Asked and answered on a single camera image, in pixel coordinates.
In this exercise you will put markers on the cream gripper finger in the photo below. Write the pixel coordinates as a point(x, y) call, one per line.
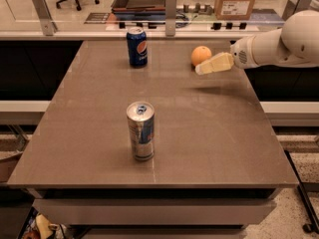
point(217, 63)

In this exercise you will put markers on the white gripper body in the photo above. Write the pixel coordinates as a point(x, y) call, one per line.
point(242, 53)

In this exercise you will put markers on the orange fruit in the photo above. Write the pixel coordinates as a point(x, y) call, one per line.
point(200, 54)

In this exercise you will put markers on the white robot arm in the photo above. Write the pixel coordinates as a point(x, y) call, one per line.
point(295, 44)

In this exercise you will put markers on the blue pepsi can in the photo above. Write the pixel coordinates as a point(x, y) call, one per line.
point(137, 47)

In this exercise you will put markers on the silver redbull can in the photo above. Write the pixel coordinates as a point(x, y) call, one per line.
point(141, 122)

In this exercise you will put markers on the cardboard box with label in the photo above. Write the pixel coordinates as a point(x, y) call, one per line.
point(233, 9)

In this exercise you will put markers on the grey open tray box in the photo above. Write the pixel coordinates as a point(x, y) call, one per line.
point(139, 0)

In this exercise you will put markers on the grey drawer front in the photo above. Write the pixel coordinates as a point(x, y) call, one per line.
point(155, 211)

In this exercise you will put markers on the middle metal glass post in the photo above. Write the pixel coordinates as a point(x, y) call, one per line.
point(170, 13)

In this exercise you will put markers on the left metal glass post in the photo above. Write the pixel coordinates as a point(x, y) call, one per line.
point(46, 21)

